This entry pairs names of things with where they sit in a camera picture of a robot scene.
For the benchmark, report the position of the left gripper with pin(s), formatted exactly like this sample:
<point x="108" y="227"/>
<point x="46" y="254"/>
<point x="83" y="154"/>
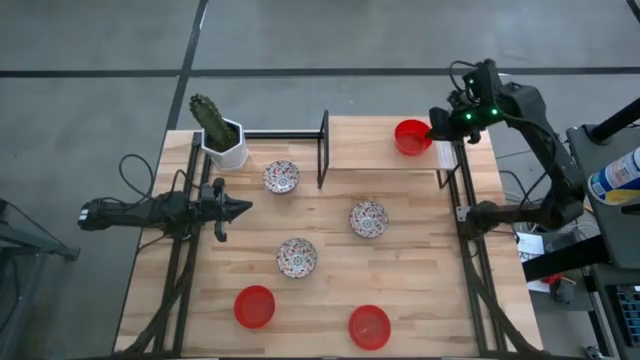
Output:
<point x="220" y="210"/>

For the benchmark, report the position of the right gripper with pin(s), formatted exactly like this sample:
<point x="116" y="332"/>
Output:
<point x="475" y="117"/>

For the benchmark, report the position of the red plastic mini bowl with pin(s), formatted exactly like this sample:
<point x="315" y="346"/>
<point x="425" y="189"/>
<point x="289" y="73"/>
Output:
<point x="254" y="307"/>
<point x="369" y="327"/>
<point x="412" y="142"/>

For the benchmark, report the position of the patterned ceramic mini bowl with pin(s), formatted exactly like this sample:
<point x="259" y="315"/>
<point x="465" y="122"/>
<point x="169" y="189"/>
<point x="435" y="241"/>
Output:
<point x="369" y="219"/>
<point x="281" y="176"/>
<point x="297" y="257"/>

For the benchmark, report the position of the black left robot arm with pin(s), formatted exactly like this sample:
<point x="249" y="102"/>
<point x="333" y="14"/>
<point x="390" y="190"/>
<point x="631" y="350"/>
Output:
<point x="150" y="210"/>

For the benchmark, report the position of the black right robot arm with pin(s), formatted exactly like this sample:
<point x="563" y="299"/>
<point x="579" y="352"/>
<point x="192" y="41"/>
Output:
<point x="540" y="130"/>

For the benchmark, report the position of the white hexagonal plant pot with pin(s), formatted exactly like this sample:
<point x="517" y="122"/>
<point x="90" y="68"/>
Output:
<point x="230" y="157"/>

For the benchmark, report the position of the wooden shelf board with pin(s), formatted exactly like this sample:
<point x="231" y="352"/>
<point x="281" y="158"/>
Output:
<point x="360" y="145"/>

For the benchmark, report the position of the green cactus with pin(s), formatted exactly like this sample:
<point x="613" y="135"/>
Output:
<point x="210" y="117"/>

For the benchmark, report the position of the white paper sheet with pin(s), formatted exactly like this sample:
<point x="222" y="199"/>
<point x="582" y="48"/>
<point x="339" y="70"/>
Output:
<point x="530" y="245"/>

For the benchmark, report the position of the black round pole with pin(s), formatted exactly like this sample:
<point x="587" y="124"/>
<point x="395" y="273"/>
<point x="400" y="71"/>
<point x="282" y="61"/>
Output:
<point x="617" y="120"/>

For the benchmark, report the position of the black cart cross beam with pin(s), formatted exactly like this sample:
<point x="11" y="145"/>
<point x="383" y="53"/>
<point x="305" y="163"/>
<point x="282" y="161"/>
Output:
<point x="565" y="260"/>

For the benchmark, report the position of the white blue yellow canister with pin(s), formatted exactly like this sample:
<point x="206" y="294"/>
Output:
<point x="617" y="177"/>

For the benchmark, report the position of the small red black object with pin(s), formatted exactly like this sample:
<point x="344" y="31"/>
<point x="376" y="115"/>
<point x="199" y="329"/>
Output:
<point x="560" y="290"/>

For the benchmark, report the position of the grey metal stand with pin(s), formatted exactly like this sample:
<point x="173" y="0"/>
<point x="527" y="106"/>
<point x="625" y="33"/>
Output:
<point x="30" y="242"/>

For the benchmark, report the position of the grey equipment cart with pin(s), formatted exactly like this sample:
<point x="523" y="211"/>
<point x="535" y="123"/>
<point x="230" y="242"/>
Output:
<point x="620" y="235"/>

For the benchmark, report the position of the black keypad device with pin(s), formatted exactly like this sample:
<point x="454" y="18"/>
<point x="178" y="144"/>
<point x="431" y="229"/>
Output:
<point x="629" y="307"/>

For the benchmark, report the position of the silver corner bracket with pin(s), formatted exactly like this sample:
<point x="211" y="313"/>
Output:
<point x="462" y="213"/>

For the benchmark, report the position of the black aluminium frame rails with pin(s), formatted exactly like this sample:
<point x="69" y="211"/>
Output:
<point x="177" y="280"/>
<point x="472" y="280"/>

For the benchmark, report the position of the black metal shelf frame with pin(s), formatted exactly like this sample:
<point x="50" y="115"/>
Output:
<point x="324" y="150"/>

